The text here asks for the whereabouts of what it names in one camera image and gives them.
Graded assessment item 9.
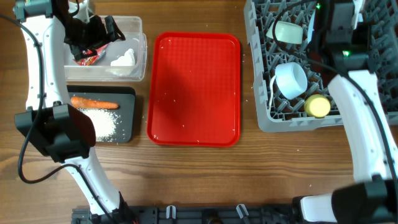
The light green bowl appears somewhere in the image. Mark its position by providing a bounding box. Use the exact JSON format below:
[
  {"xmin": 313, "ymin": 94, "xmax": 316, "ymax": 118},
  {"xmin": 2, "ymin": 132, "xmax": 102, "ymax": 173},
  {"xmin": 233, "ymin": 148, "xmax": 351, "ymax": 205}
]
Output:
[{"xmin": 275, "ymin": 21, "xmax": 303, "ymax": 44}]

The red snack wrapper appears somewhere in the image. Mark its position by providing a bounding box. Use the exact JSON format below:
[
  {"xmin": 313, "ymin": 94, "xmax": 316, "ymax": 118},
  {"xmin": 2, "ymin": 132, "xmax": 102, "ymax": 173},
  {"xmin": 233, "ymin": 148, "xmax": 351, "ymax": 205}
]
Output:
[{"xmin": 73, "ymin": 44, "xmax": 108, "ymax": 66}]

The red serving tray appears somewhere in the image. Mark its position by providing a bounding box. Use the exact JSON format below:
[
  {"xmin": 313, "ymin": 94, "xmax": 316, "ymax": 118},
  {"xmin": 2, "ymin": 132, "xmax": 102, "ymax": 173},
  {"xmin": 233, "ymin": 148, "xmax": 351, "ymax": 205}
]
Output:
[{"xmin": 147, "ymin": 31, "xmax": 241, "ymax": 147}]

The clear plastic bin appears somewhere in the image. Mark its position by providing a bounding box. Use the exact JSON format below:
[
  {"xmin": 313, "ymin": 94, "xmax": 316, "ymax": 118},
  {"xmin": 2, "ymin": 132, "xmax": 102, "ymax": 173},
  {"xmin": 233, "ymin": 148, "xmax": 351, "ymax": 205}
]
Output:
[{"xmin": 63, "ymin": 16, "xmax": 147, "ymax": 82}]

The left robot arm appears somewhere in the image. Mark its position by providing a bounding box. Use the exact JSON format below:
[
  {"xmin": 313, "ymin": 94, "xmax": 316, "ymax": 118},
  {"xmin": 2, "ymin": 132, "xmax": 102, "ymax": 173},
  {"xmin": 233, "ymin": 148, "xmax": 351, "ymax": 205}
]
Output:
[{"xmin": 12, "ymin": 1, "xmax": 138, "ymax": 223}]

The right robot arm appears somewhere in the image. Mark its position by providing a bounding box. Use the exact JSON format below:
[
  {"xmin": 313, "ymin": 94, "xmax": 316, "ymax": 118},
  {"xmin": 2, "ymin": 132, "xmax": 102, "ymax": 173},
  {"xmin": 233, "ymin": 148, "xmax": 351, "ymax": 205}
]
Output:
[{"xmin": 298, "ymin": 1, "xmax": 397, "ymax": 223}]

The light blue bowl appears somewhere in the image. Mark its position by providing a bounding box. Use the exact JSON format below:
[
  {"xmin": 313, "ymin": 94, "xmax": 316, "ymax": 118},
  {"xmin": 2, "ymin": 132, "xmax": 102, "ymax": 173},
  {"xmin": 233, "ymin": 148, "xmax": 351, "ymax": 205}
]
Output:
[{"xmin": 275, "ymin": 62, "xmax": 308, "ymax": 100}]

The black waste tray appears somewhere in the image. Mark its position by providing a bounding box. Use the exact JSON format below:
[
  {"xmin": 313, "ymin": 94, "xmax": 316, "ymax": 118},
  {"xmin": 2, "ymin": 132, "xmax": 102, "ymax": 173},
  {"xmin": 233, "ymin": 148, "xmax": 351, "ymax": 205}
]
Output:
[{"xmin": 68, "ymin": 85, "xmax": 136, "ymax": 144}]

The light blue plate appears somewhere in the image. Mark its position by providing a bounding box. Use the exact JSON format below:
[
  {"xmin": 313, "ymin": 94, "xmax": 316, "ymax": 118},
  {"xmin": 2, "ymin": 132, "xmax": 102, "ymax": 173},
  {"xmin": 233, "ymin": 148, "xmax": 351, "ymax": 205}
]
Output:
[{"xmin": 307, "ymin": 12, "xmax": 316, "ymax": 43}]

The white rice pile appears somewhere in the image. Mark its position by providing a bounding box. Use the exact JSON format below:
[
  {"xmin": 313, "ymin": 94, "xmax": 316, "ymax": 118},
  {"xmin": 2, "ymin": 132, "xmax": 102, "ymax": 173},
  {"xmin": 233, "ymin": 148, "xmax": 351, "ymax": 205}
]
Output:
[{"xmin": 79, "ymin": 108, "xmax": 122, "ymax": 142}]

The white plastic spoon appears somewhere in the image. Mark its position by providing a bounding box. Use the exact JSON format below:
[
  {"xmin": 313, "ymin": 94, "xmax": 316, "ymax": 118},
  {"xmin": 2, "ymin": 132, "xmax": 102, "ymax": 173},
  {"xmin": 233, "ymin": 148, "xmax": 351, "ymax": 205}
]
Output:
[{"xmin": 268, "ymin": 75, "xmax": 276, "ymax": 110}]

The orange carrot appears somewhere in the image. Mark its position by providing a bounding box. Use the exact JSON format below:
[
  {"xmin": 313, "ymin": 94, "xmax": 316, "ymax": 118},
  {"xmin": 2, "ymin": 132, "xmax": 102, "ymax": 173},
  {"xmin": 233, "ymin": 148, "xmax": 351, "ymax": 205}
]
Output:
[{"xmin": 71, "ymin": 96, "xmax": 119, "ymax": 110}]

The grey dishwasher rack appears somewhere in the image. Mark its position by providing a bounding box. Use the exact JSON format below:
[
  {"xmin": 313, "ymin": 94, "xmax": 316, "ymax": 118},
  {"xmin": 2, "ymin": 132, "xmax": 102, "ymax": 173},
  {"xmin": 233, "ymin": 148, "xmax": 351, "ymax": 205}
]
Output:
[{"xmin": 244, "ymin": 0, "xmax": 397, "ymax": 133}]

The white tissue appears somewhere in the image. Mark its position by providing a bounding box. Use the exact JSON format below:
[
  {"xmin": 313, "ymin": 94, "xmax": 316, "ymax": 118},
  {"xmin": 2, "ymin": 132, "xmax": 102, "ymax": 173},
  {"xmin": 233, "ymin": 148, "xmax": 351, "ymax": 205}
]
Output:
[{"xmin": 106, "ymin": 49, "xmax": 136, "ymax": 77}]

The yellow plastic cup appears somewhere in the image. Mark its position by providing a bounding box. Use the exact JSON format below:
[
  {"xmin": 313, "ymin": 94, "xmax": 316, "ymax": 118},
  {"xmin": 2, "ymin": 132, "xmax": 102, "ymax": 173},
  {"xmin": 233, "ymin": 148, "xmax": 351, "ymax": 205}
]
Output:
[{"xmin": 304, "ymin": 94, "xmax": 331, "ymax": 118}]

